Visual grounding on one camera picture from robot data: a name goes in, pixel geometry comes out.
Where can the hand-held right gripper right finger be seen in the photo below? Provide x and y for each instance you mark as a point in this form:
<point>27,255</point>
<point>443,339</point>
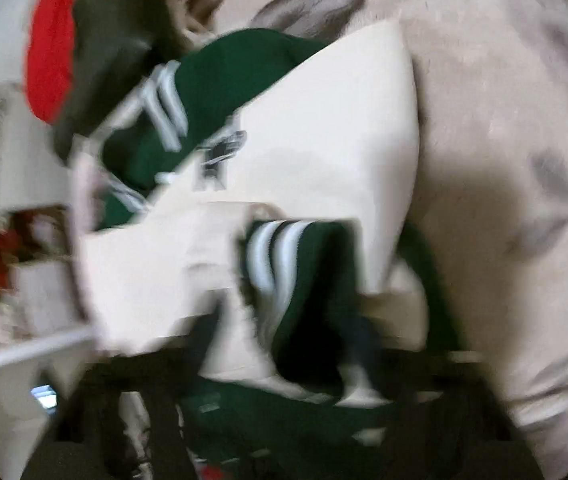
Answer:
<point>444,410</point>

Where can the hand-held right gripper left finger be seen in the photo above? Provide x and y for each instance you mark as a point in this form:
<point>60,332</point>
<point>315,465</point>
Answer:
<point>163,410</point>

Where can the green garment with white stripes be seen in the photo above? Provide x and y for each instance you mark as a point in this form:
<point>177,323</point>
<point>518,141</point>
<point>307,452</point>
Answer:
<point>324,135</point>

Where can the white shelf unit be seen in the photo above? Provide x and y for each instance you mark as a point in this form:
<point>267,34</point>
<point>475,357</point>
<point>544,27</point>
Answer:
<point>23,160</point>

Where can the leaf patterned beige blanket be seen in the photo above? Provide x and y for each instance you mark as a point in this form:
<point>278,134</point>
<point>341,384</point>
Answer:
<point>489,85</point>

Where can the red cloth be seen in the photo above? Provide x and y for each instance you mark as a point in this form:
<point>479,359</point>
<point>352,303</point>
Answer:
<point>48,50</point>

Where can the dark olive cloth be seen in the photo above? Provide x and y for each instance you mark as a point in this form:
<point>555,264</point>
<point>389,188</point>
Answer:
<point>108,35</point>

